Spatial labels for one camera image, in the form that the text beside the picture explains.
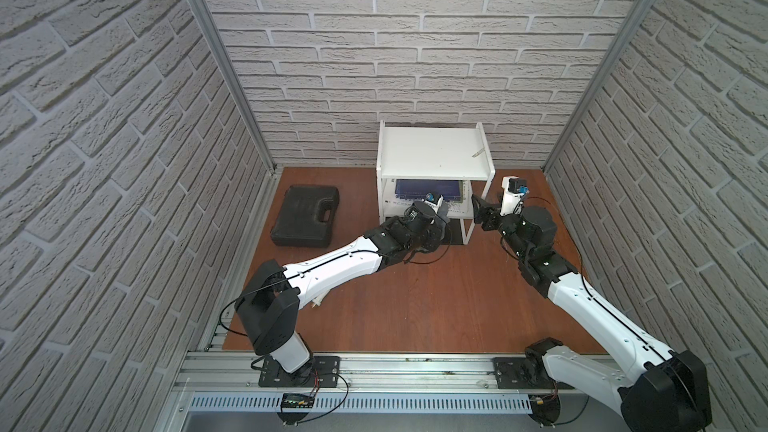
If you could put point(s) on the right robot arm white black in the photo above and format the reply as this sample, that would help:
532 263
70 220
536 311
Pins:
653 387

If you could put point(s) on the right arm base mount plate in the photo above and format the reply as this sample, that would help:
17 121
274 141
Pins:
521 373

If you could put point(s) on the aluminium corner post left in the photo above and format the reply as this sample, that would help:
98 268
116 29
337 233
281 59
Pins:
211 34

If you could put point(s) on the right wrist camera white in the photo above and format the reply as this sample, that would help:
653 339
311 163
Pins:
515 190

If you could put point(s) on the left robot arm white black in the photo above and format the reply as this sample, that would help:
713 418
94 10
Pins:
268 306

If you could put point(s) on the black plastic tool case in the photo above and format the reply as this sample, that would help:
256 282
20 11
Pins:
306 217

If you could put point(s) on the small green circuit board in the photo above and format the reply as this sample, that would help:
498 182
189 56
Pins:
292 401

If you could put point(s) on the aluminium corner post right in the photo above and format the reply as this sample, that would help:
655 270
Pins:
621 40

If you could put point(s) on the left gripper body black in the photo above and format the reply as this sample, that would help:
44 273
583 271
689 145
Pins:
437 216

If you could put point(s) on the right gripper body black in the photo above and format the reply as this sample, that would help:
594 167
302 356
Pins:
495 221

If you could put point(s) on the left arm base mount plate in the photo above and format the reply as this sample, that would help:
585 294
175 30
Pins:
319 372

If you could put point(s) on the white small bookshelf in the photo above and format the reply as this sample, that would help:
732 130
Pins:
433 153

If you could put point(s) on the aluminium corner post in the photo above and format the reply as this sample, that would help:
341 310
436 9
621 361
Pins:
211 34
621 40

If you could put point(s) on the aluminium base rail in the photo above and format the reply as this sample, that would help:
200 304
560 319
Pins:
367 383

